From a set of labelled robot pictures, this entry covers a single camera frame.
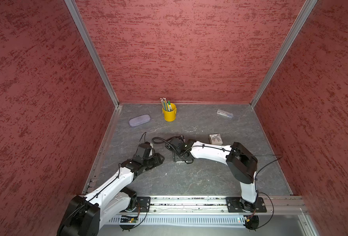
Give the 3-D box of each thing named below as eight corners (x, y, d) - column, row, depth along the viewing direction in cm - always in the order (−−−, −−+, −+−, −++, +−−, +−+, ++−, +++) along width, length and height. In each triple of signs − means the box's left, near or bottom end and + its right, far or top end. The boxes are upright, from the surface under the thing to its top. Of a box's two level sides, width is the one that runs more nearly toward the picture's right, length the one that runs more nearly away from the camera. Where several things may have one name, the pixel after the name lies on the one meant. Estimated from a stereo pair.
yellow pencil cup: (168, 123, 110) (168, 114, 102) (162, 117, 114) (161, 108, 106) (178, 116, 114) (179, 108, 106) (172, 111, 118) (172, 102, 110)
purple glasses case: (130, 128, 108) (129, 125, 105) (129, 122, 112) (127, 119, 109) (152, 121, 112) (151, 118, 109) (149, 115, 116) (149, 112, 113)
